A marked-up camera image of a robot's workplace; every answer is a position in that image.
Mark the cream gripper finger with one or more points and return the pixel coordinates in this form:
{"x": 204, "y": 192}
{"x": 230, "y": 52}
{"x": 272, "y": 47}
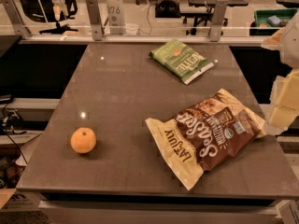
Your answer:
{"x": 284, "y": 103}

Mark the orange fruit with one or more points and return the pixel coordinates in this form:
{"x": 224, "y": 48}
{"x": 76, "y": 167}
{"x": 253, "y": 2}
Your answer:
{"x": 83, "y": 140}

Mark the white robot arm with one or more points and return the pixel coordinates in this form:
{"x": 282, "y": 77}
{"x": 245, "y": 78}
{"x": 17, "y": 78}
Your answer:
{"x": 286, "y": 41}

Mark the brown Late July chip bag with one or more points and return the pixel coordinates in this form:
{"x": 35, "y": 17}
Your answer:
{"x": 205, "y": 135}

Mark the green jalapeno chip bag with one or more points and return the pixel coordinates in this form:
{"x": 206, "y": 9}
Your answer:
{"x": 181, "y": 60}

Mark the green plastic bin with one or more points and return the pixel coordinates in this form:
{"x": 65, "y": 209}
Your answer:
{"x": 268, "y": 21}

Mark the white numbered pillar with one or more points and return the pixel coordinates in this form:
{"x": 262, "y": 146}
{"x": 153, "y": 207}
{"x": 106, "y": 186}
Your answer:
{"x": 116, "y": 18}

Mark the cardboard box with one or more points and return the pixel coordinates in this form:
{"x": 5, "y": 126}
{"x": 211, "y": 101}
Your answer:
{"x": 12, "y": 200}

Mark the right metal bracket post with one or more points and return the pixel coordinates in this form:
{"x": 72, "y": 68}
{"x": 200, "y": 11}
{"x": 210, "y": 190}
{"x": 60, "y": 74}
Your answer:
{"x": 217, "y": 20}

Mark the metal bracket post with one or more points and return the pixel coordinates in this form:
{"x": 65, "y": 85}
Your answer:
{"x": 16, "y": 19}
{"x": 217, "y": 20}
{"x": 95, "y": 19}

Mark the middle metal bracket post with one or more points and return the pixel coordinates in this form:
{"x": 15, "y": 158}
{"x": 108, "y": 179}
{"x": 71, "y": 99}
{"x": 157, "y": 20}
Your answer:
{"x": 95, "y": 19}

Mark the left metal bracket post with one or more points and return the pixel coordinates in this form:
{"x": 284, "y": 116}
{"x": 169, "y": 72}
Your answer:
{"x": 16, "y": 19}

